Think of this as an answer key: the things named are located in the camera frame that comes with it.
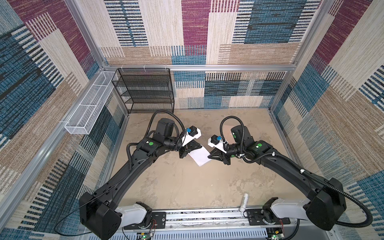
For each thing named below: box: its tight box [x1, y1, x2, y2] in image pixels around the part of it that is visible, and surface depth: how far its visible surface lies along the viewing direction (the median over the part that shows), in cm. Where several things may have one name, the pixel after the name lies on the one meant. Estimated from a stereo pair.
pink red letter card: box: [188, 145, 212, 167], surface depth 73 cm
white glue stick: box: [239, 193, 249, 216], surface depth 79 cm
